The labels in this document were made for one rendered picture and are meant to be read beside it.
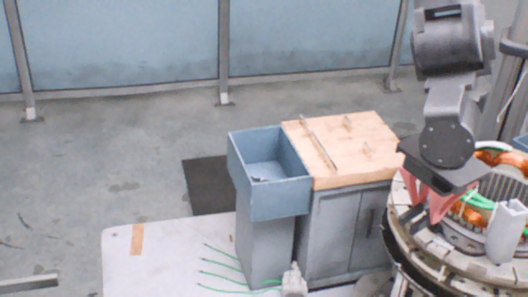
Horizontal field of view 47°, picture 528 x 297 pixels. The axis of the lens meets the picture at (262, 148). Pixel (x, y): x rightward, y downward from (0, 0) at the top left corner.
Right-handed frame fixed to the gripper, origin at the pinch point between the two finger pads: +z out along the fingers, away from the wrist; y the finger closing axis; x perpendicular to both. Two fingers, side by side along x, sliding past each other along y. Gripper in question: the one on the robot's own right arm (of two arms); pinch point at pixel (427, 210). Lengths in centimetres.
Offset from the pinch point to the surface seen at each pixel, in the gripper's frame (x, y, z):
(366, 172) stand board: 10.0, -19.9, 11.2
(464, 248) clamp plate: 5.6, 3.8, 6.7
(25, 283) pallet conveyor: -43, -53, 40
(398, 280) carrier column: 5.1, -4.8, 21.2
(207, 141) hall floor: 71, -176, 123
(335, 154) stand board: 8.8, -26.8, 11.2
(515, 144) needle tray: 41.3, -12.0, 12.0
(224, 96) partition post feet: 98, -203, 119
